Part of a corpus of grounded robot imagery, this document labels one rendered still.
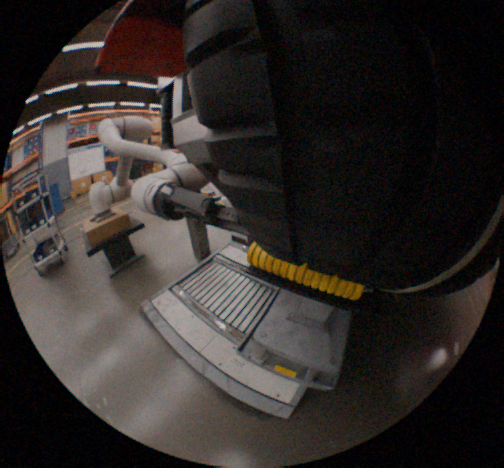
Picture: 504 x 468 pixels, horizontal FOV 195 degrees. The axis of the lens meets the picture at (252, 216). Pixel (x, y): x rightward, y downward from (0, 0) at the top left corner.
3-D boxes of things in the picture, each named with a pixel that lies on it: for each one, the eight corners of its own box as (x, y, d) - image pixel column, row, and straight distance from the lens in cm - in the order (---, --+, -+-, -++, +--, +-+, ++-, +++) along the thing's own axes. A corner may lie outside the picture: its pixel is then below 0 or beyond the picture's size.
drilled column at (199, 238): (202, 261, 114) (192, 209, 93) (194, 256, 121) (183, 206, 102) (211, 255, 119) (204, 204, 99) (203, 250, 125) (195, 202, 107)
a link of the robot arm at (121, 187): (107, 192, 150) (128, 185, 156) (113, 207, 143) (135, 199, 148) (119, 110, 96) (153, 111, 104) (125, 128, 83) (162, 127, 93)
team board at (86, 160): (75, 206, 620) (66, 147, 628) (75, 204, 670) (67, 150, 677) (111, 192, 633) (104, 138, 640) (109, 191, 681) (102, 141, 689)
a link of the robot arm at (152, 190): (136, 205, 38) (144, 210, 32) (156, 172, 39) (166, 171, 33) (165, 220, 42) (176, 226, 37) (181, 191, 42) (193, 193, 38)
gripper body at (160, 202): (176, 223, 37) (200, 234, 29) (146, 207, 33) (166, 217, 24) (190, 195, 37) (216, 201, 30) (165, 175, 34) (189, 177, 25)
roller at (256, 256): (365, 309, 34) (379, 289, 30) (237, 264, 36) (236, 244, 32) (364, 288, 38) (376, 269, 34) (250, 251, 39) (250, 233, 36)
